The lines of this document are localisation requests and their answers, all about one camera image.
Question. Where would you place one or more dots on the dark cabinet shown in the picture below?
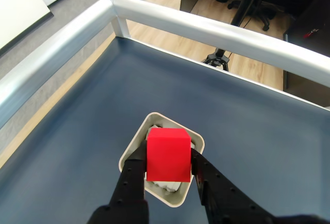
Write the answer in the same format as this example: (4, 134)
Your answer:
(314, 9)

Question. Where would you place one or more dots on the silver metal cart rail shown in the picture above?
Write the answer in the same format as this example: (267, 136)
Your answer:
(180, 21)

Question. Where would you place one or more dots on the black tripod stand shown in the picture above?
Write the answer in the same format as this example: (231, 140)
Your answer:
(219, 55)

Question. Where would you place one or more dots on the white panel with black edge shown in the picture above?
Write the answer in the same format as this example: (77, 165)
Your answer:
(18, 7)

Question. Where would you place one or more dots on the red cube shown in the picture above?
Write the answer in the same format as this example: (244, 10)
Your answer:
(167, 157)

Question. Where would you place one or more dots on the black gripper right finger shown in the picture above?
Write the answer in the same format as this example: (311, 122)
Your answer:
(221, 198)

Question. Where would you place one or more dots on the black office chair base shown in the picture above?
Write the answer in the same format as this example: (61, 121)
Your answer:
(269, 12)

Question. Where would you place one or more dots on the beige square box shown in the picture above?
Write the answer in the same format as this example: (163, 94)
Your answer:
(165, 198)

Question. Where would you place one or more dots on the red hand tool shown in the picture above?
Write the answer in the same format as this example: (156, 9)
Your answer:
(308, 34)

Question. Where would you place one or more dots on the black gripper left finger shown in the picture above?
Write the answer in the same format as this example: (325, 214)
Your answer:
(129, 188)

